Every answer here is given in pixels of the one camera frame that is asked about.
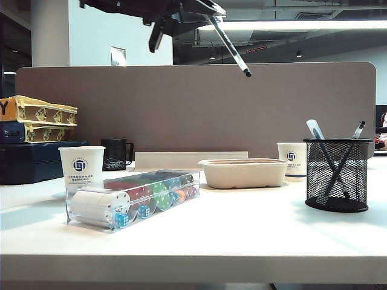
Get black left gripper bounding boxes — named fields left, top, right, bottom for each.
left=78, top=0, right=227, bottom=30

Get beige cable tray lid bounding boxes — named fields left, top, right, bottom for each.
left=134, top=150, right=249, bottom=170

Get yellow orange game box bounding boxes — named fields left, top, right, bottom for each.
left=0, top=95, right=79, bottom=125

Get black monitor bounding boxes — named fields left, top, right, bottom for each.
left=376, top=105, right=387, bottom=152

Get clear plastic poker chip case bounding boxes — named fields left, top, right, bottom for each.
left=65, top=169, right=201, bottom=233

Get black gel pen clear cap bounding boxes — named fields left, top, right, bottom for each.
left=325, top=120, right=366, bottom=200
left=305, top=119, right=351, bottom=200
left=209, top=14, right=253, bottom=78

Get small wall sign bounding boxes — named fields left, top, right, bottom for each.
left=110, top=46, right=126, bottom=66

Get brown desk divider panel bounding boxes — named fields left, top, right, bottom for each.
left=15, top=62, right=378, bottom=161

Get ceiling light strip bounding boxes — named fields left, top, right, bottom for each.
left=196, top=20, right=387, bottom=32

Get white paper cup blue logo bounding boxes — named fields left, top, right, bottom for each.
left=276, top=142, right=308, bottom=178
left=58, top=146, right=106, bottom=185

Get blue yellow game box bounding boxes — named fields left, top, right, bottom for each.
left=0, top=120, right=78, bottom=144

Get white poker chips stack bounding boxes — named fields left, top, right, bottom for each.
left=71, top=190, right=131, bottom=226

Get green poker chips stack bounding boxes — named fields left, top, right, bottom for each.
left=150, top=182, right=174, bottom=211

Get navy blue box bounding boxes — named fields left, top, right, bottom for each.
left=0, top=140, right=90, bottom=185

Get beige pulp tray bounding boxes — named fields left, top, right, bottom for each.
left=198, top=158, right=290, bottom=190

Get blue die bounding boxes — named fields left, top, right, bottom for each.
left=137, top=205, right=152, bottom=220
left=114, top=212, right=131, bottom=228

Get black mesh pen holder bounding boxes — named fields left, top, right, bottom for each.
left=303, top=138, right=374, bottom=213

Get red poker chips stack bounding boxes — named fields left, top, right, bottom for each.
left=104, top=178, right=154, bottom=202

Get black mug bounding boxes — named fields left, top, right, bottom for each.
left=100, top=138, right=135, bottom=172

